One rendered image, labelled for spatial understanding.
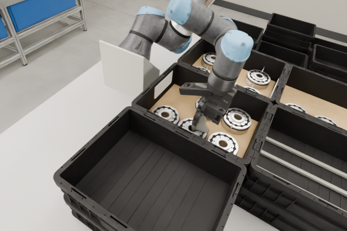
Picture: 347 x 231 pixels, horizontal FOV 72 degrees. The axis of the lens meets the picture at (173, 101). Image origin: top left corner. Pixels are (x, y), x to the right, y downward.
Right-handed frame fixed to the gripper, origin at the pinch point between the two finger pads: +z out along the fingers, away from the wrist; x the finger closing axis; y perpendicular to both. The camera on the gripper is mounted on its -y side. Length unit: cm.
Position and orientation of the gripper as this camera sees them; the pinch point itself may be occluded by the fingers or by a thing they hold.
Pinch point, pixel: (195, 124)
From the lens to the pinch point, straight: 83.3
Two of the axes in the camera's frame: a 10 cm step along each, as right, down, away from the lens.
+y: 8.4, 4.8, -2.6
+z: -1.9, 7.0, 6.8
